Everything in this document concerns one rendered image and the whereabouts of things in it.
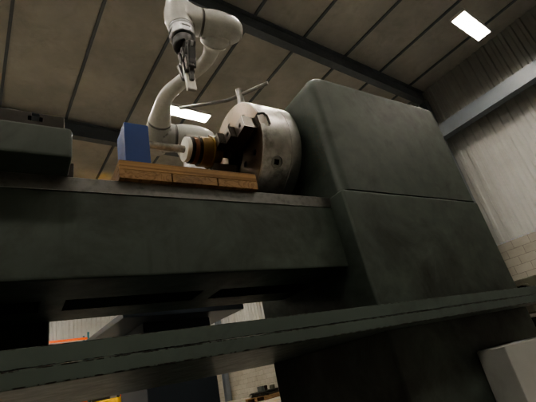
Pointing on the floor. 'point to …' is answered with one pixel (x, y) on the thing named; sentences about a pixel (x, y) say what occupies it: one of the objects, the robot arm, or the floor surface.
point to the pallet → (264, 393)
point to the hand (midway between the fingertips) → (191, 83)
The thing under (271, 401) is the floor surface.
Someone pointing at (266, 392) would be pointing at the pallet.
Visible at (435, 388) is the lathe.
